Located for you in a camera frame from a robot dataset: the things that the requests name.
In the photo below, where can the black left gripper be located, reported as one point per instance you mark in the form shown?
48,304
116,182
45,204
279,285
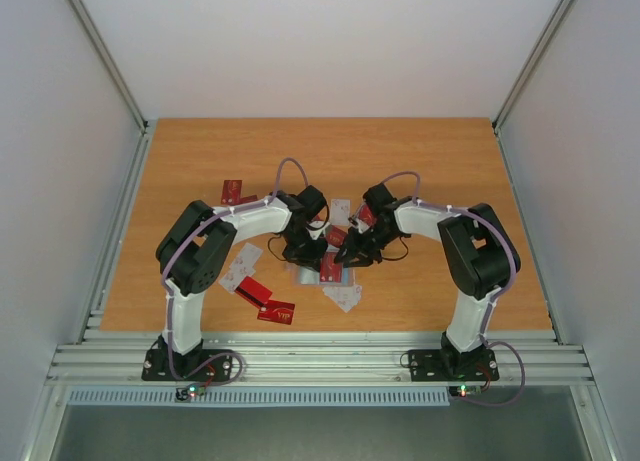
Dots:
312,260

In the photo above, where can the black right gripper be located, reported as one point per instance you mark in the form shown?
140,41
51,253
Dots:
364,242

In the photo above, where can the pink leather card holder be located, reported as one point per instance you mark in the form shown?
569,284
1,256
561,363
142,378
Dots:
306,276

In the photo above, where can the red VIP card inserted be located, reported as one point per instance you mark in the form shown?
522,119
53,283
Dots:
331,272

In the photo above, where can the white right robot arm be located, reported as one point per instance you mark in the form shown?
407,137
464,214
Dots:
480,256

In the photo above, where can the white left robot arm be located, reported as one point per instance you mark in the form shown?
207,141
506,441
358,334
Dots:
193,253

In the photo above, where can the white card under arm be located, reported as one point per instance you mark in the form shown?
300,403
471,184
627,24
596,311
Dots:
241,267

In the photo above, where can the red VIP card right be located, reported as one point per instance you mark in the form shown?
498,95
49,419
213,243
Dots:
335,236

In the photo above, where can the red VIP card far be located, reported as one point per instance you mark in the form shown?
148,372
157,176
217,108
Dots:
365,217

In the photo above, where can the white blossom card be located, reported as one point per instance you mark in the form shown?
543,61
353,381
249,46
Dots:
340,212

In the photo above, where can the white card pile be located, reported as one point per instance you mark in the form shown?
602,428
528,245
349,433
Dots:
345,297

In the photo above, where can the red VIP card pair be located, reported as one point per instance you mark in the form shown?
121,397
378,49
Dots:
277,312

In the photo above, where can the red VIP card left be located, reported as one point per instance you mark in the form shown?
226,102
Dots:
232,193

